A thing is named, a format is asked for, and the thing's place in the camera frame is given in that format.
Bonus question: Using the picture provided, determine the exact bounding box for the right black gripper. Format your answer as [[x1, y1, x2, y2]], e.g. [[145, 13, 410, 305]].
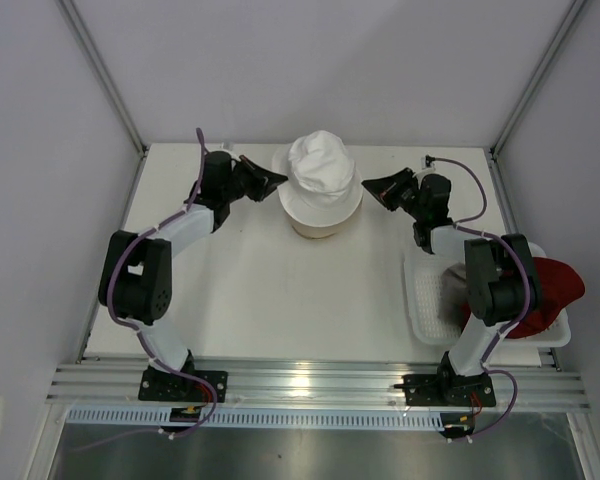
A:
[[361, 167, 425, 221]]

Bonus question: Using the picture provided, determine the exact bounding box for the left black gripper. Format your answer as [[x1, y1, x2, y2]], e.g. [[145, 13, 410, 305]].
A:
[[223, 156, 287, 204]]

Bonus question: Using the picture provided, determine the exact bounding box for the white bucket hat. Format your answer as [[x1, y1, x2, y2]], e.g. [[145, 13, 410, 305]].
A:
[[271, 130, 363, 227]]

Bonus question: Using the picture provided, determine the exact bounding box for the beige bucket hat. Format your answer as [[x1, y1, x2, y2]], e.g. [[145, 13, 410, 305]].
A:
[[288, 201, 363, 240]]

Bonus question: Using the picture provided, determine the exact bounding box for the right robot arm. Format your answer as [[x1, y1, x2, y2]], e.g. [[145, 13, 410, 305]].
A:
[[362, 168, 542, 406]]

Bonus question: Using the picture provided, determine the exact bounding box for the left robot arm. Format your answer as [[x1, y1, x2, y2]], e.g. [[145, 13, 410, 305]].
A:
[[98, 150, 288, 402]]

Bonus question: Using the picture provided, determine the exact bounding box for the white plastic basket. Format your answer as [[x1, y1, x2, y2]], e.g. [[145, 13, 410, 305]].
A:
[[403, 243, 571, 348]]

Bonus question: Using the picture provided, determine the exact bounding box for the red cap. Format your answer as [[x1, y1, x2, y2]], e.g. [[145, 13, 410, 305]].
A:
[[460, 257, 587, 341]]

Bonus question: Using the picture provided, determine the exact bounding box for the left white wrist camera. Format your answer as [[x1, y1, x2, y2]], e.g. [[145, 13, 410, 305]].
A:
[[220, 142, 241, 161]]

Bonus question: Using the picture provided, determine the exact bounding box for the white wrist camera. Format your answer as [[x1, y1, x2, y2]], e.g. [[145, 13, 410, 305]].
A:
[[418, 155, 436, 176], [220, 142, 241, 161]]

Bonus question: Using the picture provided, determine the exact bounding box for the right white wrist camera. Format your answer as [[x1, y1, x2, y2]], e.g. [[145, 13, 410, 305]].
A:
[[418, 155, 436, 176]]

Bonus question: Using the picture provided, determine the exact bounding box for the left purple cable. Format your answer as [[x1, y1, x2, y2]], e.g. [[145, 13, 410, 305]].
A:
[[107, 128, 231, 446]]

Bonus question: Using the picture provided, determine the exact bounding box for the purple cable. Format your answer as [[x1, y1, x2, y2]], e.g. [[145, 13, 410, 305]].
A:
[[429, 156, 537, 444], [107, 128, 231, 446]]

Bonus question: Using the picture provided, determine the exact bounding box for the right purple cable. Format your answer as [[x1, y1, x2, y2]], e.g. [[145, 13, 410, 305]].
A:
[[429, 156, 537, 444]]

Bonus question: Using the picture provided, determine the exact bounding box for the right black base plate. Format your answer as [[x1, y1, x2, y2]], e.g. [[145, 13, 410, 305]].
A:
[[394, 374, 496, 407]]

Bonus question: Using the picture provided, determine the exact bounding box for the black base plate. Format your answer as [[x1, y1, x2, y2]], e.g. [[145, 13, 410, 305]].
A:
[[394, 374, 496, 407], [138, 367, 229, 403]]

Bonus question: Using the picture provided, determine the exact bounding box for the aluminium mounting rail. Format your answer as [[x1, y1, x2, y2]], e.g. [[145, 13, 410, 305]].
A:
[[46, 356, 591, 413]]

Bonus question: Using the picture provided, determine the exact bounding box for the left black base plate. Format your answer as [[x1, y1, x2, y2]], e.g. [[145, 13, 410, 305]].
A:
[[138, 367, 229, 403]]

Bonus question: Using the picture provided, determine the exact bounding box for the white slotted cable duct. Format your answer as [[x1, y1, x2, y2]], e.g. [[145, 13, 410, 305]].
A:
[[66, 406, 469, 432]]

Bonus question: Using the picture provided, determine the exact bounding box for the right aluminium frame post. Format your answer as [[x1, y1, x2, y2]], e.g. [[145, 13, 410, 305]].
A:
[[489, 0, 590, 162]]

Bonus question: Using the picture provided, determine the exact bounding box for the aluminium frame post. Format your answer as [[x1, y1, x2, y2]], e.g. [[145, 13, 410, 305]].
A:
[[489, 0, 590, 162], [54, 0, 147, 158]]

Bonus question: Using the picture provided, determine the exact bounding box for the left aluminium frame post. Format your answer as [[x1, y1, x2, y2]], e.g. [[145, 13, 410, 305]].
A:
[[54, 0, 147, 158]]

